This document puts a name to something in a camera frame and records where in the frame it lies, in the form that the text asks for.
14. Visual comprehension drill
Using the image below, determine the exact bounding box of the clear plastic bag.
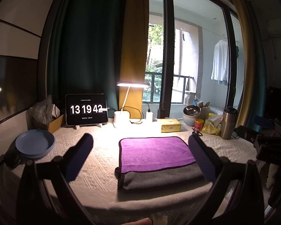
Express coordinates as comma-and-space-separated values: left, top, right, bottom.
29, 95, 60, 125

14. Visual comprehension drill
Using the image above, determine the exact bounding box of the dark green curtain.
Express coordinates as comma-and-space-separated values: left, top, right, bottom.
47, 0, 126, 111

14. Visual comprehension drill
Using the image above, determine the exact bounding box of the black tablet showing clock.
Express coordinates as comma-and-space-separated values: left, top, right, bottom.
65, 94, 108, 126

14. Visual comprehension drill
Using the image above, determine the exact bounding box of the white charger with cable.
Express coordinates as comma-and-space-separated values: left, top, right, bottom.
146, 103, 153, 123

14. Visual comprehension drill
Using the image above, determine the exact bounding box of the cardboard box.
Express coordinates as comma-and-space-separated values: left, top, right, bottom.
39, 114, 65, 134

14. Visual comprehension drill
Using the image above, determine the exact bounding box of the yellow curtain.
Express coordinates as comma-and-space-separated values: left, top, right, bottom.
119, 0, 149, 119

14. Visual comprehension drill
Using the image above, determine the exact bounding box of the white hanging shirt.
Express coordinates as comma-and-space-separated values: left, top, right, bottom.
211, 40, 230, 85

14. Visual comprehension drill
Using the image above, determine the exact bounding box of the white pot under bowl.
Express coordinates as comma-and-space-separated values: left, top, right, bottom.
183, 113, 201, 127

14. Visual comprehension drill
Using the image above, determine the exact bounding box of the red and yellow can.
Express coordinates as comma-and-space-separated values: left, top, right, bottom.
194, 118, 205, 132

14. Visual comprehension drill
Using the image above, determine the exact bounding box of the white desk lamp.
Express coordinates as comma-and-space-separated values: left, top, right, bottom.
113, 81, 149, 128

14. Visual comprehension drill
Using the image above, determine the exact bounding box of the person's hand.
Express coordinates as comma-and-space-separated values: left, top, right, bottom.
122, 217, 153, 225

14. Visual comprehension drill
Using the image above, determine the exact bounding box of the blue plastic plate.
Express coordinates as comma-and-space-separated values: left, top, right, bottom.
15, 130, 56, 158

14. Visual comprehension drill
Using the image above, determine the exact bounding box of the yellow wet wipes pack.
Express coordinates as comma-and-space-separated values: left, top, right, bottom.
201, 119, 221, 136

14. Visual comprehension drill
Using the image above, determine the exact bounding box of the steel thermos bottle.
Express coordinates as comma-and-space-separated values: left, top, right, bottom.
220, 107, 238, 140

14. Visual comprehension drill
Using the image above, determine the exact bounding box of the steel bowl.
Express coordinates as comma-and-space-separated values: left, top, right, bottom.
183, 105, 201, 116

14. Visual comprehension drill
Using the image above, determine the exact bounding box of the white knitted table cloth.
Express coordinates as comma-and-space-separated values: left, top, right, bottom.
35, 119, 270, 216

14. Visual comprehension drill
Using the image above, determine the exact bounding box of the purple and grey towel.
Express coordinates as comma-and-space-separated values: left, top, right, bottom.
115, 136, 205, 193

